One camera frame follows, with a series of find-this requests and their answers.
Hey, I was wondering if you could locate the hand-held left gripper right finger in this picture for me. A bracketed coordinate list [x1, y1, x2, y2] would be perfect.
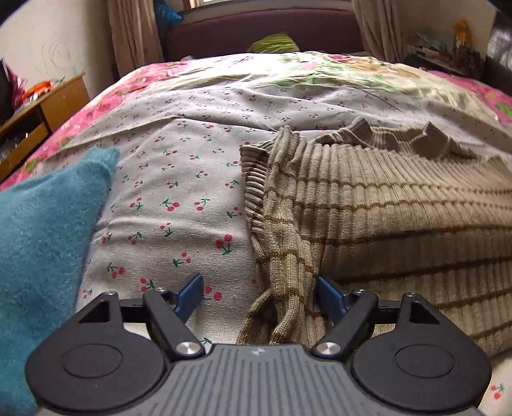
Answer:
[312, 275, 441, 358]

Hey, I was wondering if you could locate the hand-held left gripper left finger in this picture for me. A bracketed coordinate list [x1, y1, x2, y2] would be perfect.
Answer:
[76, 273, 205, 358]

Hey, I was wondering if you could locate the beige striped ribbed knit sweater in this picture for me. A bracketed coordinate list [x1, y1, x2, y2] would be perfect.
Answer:
[236, 117, 512, 357]

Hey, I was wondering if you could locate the white cherry print bed sheet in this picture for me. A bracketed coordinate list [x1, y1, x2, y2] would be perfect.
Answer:
[60, 74, 512, 416]

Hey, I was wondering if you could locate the teal fuzzy blanket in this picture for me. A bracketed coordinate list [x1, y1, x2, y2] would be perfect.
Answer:
[0, 146, 121, 416]

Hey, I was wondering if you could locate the pink floral quilt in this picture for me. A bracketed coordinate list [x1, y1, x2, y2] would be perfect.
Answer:
[0, 60, 512, 193]

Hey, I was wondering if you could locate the pale floral printed cloth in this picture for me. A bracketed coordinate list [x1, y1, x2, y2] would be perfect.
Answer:
[192, 51, 512, 161]

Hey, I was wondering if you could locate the wooden desk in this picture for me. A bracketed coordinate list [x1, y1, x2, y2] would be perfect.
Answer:
[0, 72, 91, 183]

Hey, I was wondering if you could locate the orange packet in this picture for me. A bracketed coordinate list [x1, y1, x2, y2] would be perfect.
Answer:
[22, 80, 53, 101]

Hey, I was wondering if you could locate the green pillow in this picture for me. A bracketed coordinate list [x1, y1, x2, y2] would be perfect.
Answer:
[248, 33, 299, 54]

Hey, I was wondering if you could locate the maroon padded headboard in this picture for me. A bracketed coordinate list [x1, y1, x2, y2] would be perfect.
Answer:
[164, 8, 365, 63]

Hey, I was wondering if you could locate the beige curtain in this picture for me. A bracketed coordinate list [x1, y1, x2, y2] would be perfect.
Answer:
[352, 0, 409, 63]
[107, 0, 165, 77]

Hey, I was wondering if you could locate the pile of books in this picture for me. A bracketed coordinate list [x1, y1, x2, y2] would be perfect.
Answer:
[404, 32, 457, 69]

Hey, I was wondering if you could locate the brown patterned bag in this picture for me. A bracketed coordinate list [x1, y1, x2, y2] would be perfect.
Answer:
[452, 42, 485, 79]

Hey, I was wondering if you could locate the blue plastic bag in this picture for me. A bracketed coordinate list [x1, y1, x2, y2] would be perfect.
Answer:
[154, 0, 185, 23]

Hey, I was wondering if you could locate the yellow toy figure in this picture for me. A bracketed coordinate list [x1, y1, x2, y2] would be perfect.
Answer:
[452, 20, 471, 45]

